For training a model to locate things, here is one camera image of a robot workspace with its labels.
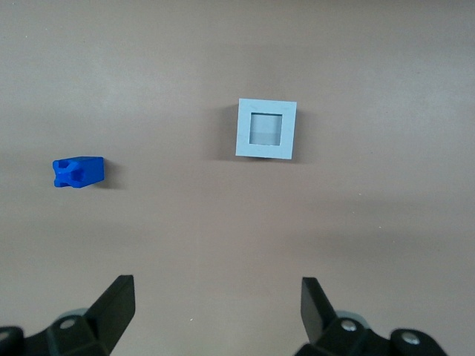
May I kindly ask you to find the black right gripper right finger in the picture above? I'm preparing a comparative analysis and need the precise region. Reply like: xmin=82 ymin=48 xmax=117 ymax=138
xmin=295 ymin=276 xmax=448 ymax=356

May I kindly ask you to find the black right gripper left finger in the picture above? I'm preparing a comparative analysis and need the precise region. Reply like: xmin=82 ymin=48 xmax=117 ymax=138
xmin=0 ymin=274 xmax=136 ymax=356

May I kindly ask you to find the blue plastic insert part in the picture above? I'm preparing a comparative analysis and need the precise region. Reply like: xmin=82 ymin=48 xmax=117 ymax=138
xmin=51 ymin=155 xmax=105 ymax=189

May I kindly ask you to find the gray square base block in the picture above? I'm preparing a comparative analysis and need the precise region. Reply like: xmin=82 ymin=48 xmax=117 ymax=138
xmin=235 ymin=97 xmax=299 ymax=161

